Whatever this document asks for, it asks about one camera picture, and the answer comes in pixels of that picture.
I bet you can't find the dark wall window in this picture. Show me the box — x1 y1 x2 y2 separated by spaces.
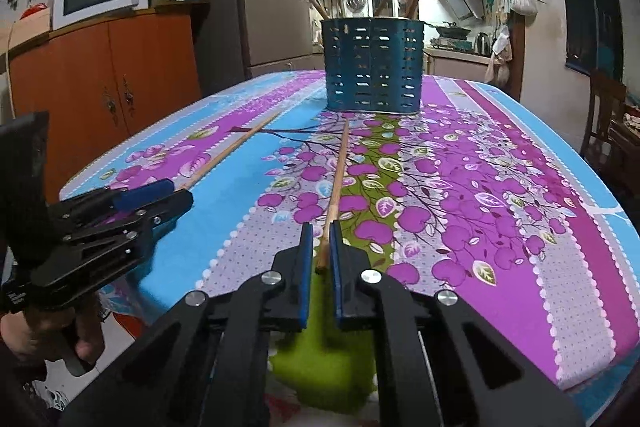
554 0 627 76

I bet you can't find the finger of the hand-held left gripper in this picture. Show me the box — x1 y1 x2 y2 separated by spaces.
50 178 176 229
29 190 195 309

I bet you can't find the wooden chair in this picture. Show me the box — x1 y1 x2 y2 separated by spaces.
579 69 640 190

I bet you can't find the beige box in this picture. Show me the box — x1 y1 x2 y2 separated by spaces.
9 9 54 48

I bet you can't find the hanging pale bag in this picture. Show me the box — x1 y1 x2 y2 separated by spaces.
486 27 514 86

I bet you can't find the person's left hand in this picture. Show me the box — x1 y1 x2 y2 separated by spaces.
0 293 107 365

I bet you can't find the blue perforated utensil holder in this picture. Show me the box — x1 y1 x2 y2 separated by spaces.
320 18 426 114

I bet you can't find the wooden chopstick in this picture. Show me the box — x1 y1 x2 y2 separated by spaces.
181 109 283 192
315 119 351 275

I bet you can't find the floral purple blue tablecloth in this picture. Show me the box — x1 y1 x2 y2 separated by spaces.
59 69 640 427

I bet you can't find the grey refrigerator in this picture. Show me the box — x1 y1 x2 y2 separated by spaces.
167 0 314 98

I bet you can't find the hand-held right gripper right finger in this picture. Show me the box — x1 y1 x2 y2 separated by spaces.
327 219 586 427

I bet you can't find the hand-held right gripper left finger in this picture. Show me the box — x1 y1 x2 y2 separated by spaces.
59 223 316 427

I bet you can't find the black wok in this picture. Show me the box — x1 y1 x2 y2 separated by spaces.
430 22 474 36

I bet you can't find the orange wooden cabinet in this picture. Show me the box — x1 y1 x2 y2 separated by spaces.
7 0 211 202

